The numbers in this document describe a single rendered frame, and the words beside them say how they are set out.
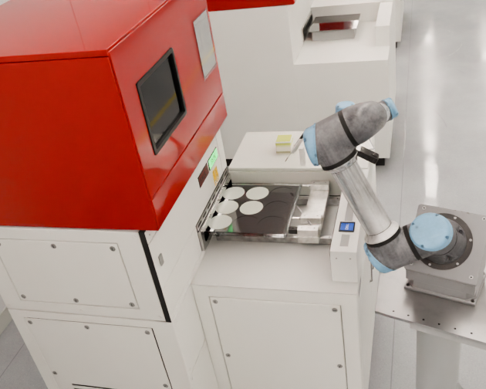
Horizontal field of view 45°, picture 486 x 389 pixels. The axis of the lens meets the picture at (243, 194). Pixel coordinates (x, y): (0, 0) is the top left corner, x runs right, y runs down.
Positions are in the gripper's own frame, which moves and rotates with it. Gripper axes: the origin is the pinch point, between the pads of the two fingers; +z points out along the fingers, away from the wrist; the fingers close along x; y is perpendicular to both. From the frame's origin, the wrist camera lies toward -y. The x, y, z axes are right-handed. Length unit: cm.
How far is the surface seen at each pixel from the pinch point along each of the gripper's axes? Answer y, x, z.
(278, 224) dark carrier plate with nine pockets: 29.2, 17.6, 8.1
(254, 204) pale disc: 42.0, 4.1, 7.9
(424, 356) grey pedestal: -27, 43, 49
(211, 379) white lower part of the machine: 59, 49, 67
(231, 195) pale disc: 54, -3, 8
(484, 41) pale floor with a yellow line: -86, -423, 97
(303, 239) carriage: 18.4, 22.5, 11.1
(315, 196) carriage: 18.0, -5.8, 9.9
